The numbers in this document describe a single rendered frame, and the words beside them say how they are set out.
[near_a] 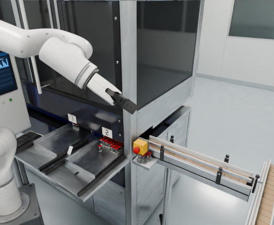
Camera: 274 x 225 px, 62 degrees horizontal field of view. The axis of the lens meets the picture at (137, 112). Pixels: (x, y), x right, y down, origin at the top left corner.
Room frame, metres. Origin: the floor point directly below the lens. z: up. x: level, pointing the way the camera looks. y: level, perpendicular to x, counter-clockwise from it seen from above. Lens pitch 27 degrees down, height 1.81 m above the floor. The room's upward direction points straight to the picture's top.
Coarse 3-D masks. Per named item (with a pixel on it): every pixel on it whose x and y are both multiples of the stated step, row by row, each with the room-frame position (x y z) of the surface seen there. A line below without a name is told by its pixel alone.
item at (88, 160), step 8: (88, 144) 1.29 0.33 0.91; (96, 144) 1.33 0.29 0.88; (80, 152) 1.23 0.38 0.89; (88, 152) 1.24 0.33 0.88; (96, 152) 1.24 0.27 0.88; (104, 152) 1.24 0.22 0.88; (112, 152) 1.24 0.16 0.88; (120, 152) 1.24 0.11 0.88; (72, 160) 1.16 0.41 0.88; (80, 160) 1.16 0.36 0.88; (88, 160) 1.16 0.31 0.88; (96, 160) 1.16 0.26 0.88; (104, 160) 1.16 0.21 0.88; (112, 160) 1.11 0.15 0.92; (80, 168) 1.05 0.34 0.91; (88, 168) 1.08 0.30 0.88; (96, 168) 1.08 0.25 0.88; (104, 168) 1.05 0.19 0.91; (96, 176) 0.99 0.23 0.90
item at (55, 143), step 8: (64, 128) 1.54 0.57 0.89; (72, 128) 1.56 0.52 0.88; (48, 136) 1.42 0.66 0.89; (56, 136) 1.44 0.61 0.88; (64, 136) 1.44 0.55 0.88; (72, 136) 1.44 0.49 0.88; (80, 136) 1.44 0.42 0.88; (88, 136) 1.41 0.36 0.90; (40, 144) 1.33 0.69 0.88; (48, 144) 1.33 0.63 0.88; (56, 144) 1.33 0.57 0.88; (64, 144) 1.33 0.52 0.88; (72, 144) 1.29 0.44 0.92; (48, 152) 1.23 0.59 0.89; (56, 152) 1.24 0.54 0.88
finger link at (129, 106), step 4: (120, 96) 0.59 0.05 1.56; (116, 100) 0.59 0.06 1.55; (120, 100) 0.59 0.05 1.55; (124, 100) 0.60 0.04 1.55; (128, 100) 0.61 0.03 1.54; (124, 104) 0.60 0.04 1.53; (128, 104) 0.60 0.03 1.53; (132, 104) 0.61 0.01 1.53; (136, 104) 0.61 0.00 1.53; (124, 108) 0.60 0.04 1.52; (128, 108) 0.60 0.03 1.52; (132, 108) 0.60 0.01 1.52; (136, 108) 0.60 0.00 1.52; (132, 112) 0.60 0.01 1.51
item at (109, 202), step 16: (160, 128) 1.56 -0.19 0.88; (176, 128) 1.72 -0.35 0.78; (176, 144) 1.75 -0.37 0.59; (144, 176) 1.30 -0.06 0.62; (160, 176) 1.51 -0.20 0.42; (176, 176) 1.82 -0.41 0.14; (64, 192) 1.63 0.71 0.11; (96, 192) 1.37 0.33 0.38; (112, 192) 1.26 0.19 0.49; (144, 192) 1.30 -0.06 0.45; (160, 192) 1.53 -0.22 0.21; (96, 208) 1.38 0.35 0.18; (112, 208) 1.27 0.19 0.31; (144, 208) 1.31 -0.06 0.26; (112, 224) 1.28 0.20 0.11
